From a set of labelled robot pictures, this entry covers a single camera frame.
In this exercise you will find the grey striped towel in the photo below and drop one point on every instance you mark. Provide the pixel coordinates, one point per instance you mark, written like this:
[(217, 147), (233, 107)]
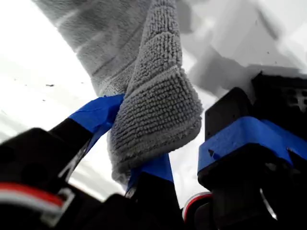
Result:
[(158, 107)]

